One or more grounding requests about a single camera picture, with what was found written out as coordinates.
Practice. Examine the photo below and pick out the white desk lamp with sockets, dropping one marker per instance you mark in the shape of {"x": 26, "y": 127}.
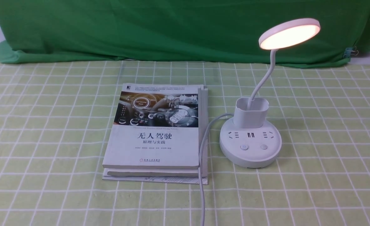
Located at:
{"x": 248, "y": 139}

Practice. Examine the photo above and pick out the top book self-driving cover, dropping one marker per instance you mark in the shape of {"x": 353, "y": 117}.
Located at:
{"x": 153, "y": 147}

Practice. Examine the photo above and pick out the bottom white book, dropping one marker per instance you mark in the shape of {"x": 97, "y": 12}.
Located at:
{"x": 203, "y": 131}

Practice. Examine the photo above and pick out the green backdrop cloth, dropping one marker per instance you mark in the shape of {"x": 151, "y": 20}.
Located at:
{"x": 38, "y": 31}

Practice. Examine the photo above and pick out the green checked tablecloth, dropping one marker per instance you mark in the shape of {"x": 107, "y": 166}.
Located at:
{"x": 55, "y": 120}

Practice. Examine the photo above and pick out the teal binder clip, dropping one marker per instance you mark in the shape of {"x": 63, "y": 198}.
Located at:
{"x": 350, "y": 52}

